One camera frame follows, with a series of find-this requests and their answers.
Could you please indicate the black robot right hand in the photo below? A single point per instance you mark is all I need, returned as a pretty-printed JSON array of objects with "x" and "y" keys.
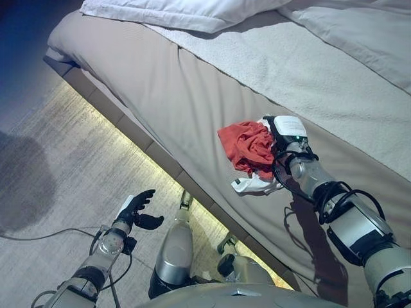
[{"x": 287, "y": 128}]

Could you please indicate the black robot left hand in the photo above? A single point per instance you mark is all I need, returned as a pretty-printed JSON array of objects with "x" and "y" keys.
[{"x": 138, "y": 208}]

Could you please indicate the red garment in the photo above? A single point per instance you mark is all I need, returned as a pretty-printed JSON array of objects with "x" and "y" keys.
[{"x": 250, "y": 147}]

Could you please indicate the white garment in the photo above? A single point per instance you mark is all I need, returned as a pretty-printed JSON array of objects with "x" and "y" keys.
[{"x": 253, "y": 186}]

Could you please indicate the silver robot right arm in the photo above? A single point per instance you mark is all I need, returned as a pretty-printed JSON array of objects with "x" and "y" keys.
[{"x": 353, "y": 231}]

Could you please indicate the white textured bed blanket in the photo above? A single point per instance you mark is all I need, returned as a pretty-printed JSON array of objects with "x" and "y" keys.
[{"x": 305, "y": 73}]

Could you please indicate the bed with beige cover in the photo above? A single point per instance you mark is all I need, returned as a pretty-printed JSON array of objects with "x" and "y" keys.
[{"x": 160, "y": 96}]

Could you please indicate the grey striped rug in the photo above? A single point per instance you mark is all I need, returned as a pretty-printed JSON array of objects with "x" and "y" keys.
[{"x": 80, "y": 167}]

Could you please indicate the silver robot right leg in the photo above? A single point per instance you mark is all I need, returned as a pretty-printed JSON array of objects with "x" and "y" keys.
[{"x": 237, "y": 263}]

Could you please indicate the silver robot torso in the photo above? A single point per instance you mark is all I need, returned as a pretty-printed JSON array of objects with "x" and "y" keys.
[{"x": 241, "y": 296}]

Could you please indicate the white duvet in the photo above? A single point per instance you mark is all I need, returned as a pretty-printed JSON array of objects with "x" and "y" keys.
[{"x": 176, "y": 13}]

